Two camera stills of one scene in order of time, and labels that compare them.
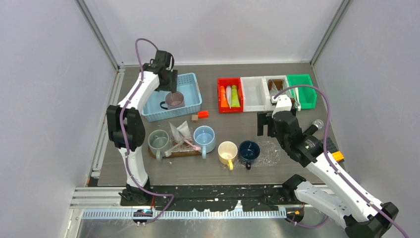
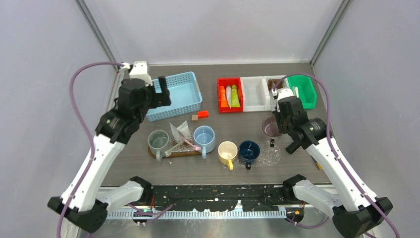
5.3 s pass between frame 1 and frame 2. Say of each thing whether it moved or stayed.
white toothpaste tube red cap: stayed
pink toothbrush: stayed
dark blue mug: stayed
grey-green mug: stayed
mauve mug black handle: moved
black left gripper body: moved
